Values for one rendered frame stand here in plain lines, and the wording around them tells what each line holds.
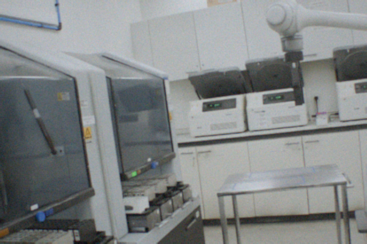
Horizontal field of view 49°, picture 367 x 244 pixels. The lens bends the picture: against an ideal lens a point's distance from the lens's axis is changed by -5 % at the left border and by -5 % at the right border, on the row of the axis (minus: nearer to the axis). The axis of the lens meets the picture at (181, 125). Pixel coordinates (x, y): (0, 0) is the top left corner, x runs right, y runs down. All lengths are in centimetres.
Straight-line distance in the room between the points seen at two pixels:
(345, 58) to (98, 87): 292
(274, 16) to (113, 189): 92
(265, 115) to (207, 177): 83
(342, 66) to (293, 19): 276
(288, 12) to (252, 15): 281
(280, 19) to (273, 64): 268
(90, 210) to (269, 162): 264
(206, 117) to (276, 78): 83
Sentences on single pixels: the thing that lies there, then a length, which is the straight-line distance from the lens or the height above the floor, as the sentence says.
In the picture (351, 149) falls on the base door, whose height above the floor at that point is 65.
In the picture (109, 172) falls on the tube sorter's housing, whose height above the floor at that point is 102.
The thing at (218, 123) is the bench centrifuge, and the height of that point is 102.
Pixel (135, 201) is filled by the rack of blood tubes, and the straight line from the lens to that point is 185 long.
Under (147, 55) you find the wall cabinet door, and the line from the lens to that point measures 463.
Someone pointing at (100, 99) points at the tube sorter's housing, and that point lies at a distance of 173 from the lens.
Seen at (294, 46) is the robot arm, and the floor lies 142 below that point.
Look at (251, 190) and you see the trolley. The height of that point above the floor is 82.
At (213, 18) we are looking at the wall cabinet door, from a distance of 442.
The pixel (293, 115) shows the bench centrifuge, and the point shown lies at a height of 101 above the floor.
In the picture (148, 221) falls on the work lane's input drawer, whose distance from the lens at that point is 182.
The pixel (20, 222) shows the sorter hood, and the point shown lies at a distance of 126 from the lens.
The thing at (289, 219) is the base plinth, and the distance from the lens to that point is 419.
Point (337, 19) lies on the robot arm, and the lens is 160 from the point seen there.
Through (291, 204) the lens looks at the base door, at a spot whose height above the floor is 19.
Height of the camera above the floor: 126
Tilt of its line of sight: 3 degrees down
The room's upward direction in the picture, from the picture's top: 8 degrees counter-clockwise
